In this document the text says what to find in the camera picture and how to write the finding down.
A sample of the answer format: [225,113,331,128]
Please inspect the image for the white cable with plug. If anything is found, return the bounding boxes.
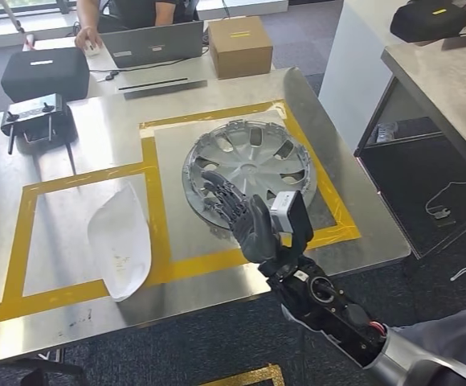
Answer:
[424,179,466,220]

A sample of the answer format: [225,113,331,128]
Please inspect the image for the grey laptop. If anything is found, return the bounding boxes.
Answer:
[100,20,204,69]

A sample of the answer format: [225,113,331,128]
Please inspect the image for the black case yellow label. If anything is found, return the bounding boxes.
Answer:
[390,0,466,43]

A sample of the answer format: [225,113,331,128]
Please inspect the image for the cardboard box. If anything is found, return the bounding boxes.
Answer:
[207,15,274,80]

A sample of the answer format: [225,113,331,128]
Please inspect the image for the person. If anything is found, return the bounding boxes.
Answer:
[74,0,200,51]

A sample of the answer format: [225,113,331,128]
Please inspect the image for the white pole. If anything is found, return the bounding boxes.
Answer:
[0,0,29,39]

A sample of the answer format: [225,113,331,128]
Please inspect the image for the grey wheel cover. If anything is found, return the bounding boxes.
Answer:
[182,119,318,231]

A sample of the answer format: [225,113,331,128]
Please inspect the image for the yellow bench marking tape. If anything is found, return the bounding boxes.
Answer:
[0,99,362,323]

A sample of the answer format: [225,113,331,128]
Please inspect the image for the yellow floor tape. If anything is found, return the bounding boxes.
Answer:
[198,363,286,386]

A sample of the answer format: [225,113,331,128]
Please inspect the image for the black desk cable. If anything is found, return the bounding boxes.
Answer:
[90,45,210,81]

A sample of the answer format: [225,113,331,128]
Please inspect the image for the black case white label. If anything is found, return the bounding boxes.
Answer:
[0,47,91,103]

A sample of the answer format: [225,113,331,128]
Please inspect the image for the steel workbench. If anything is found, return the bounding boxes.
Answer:
[0,66,412,376]

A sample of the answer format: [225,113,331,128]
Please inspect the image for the white plastic shell part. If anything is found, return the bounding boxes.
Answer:
[87,182,152,303]

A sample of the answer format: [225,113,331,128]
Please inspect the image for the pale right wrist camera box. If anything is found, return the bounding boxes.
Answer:
[270,190,315,253]

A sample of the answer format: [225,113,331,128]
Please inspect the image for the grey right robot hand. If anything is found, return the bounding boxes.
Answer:
[201,170,282,266]

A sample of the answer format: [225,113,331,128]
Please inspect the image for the black remote controller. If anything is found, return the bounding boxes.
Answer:
[0,92,78,177]

